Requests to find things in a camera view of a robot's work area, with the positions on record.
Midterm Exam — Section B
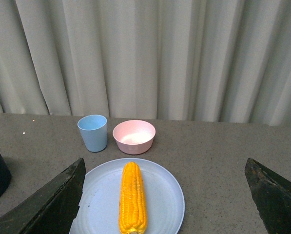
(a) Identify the white pleated curtain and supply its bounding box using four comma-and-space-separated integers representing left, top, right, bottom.
0, 0, 291, 126

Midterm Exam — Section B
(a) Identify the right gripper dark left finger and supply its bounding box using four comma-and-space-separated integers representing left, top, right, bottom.
0, 158, 86, 234

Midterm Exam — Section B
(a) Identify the pink plastic bowl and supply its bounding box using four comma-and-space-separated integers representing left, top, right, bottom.
113, 120, 156, 155

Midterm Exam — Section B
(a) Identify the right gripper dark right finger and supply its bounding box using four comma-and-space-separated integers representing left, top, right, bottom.
245, 158, 291, 234

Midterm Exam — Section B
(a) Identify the light blue plate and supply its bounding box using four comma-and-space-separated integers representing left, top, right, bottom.
70, 158, 185, 234

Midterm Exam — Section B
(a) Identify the yellow corn cob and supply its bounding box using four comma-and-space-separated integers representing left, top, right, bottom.
118, 161, 148, 234

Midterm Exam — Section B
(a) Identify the light blue plastic cup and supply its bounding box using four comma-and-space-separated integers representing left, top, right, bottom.
78, 115, 107, 152

